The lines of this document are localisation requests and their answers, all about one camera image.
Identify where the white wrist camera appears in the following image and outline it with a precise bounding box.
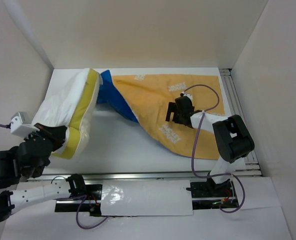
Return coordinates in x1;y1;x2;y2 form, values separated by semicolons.
11;111;37;138
180;91;192;99

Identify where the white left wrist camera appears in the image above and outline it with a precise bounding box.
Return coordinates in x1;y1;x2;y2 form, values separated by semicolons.
11;111;37;138

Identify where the Mickey Mouse pillowcase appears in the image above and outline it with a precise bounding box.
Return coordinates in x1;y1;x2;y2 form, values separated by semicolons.
97;70;226;160

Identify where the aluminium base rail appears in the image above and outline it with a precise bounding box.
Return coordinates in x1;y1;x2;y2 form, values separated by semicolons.
26;170;263;181

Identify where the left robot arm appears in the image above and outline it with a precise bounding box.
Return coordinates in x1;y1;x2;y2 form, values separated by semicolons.
0;119;87;223

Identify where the aluminium side rail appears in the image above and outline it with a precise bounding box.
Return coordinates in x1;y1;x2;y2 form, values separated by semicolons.
219;68;262;177

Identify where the white pillow yellow edge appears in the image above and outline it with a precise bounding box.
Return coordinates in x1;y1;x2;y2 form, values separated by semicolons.
32;68;102;160

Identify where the white cover plate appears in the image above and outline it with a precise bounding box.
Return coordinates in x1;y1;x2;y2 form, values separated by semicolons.
100;179;193;217

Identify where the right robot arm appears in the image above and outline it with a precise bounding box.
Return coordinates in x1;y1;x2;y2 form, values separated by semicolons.
165;94;254;196

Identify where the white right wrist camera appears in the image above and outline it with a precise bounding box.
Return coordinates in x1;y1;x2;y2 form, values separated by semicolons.
180;91;192;99

